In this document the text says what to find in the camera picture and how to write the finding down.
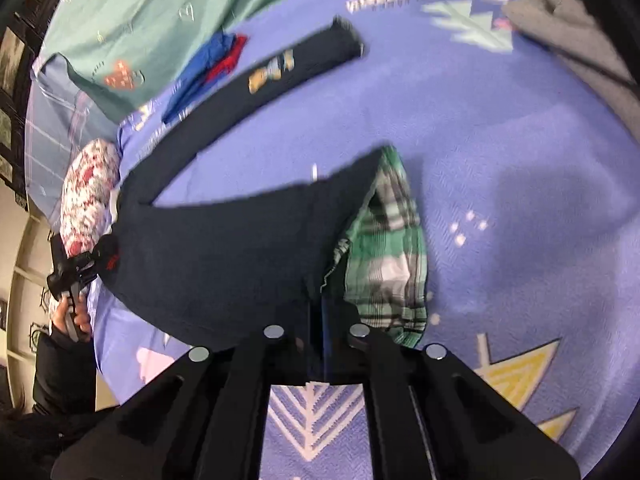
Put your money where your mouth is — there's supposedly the dark navy sweatshirt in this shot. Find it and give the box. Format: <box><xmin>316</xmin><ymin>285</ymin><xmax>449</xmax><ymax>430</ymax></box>
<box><xmin>111</xmin><ymin>15</ymin><xmax>432</xmax><ymax>352</ymax></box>

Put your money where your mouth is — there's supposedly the red floral pillow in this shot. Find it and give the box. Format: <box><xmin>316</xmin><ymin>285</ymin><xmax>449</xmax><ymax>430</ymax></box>
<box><xmin>60</xmin><ymin>139</ymin><xmax>122</xmax><ymax>262</ymax></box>

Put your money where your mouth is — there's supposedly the person's dark clothing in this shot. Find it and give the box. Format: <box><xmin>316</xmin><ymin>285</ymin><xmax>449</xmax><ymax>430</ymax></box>
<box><xmin>0</xmin><ymin>400</ymin><xmax>121</xmax><ymax>480</ymax></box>

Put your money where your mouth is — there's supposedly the grey cloth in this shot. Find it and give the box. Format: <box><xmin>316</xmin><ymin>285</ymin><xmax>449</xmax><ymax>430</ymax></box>
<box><xmin>501</xmin><ymin>0</ymin><xmax>640</xmax><ymax>128</ymax></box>

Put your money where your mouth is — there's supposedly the blue plaid bed sheet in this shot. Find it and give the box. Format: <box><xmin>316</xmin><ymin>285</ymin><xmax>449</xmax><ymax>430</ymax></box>
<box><xmin>25</xmin><ymin>54</ymin><xmax>126</xmax><ymax>213</ymax></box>

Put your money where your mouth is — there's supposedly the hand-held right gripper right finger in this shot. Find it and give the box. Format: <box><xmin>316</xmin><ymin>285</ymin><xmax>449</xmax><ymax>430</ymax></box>
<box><xmin>324</xmin><ymin>300</ymin><xmax>582</xmax><ymax>480</ymax></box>

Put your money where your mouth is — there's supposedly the person's left hand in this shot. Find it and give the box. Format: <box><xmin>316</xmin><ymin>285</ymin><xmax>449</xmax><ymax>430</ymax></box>
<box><xmin>50</xmin><ymin>291</ymin><xmax>94</xmax><ymax>344</ymax></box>

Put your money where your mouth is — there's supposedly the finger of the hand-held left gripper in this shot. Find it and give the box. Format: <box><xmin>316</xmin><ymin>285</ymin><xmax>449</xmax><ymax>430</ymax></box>
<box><xmin>91</xmin><ymin>236</ymin><xmax>122</xmax><ymax>283</ymax></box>

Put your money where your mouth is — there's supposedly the person's left forearm black sleeve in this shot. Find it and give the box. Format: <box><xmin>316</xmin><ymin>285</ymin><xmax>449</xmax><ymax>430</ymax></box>
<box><xmin>32</xmin><ymin>327</ymin><xmax>99</xmax><ymax>417</ymax></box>

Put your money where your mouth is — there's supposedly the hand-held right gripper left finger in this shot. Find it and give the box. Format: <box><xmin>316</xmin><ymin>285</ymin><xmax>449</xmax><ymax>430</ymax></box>
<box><xmin>50</xmin><ymin>305</ymin><xmax>324</xmax><ymax>480</ymax></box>

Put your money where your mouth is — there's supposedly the wall poster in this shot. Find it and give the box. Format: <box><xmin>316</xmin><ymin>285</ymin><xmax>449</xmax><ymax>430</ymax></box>
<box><xmin>0</xmin><ymin>106</ymin><xmax>14</xmax><ymax>151</ymax></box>
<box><xmin>0</xmin><ymin>27</ymin><xmax>27</xmax><ymax>98</ymax></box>

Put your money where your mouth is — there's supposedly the purple printed blanket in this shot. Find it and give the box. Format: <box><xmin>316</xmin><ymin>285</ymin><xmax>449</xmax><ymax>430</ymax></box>
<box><xmin>91</xmin><ymin>0</ymin><xmax>640</xmax><ymax>480</ymax></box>

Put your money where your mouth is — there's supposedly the teal green garment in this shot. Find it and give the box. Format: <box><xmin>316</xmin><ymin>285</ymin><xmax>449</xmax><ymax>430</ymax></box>
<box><xmin>37</xmin><ymin>0</ymin><xmax>332</xmax><ymax>122</ymax></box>

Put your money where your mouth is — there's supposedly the blue and red garment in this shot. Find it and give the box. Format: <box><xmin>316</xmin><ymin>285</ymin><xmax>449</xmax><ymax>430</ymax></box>
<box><xmin>161</xmin><ymin>32</ymin><xmax>249</xmax><ymax>125</ymax></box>

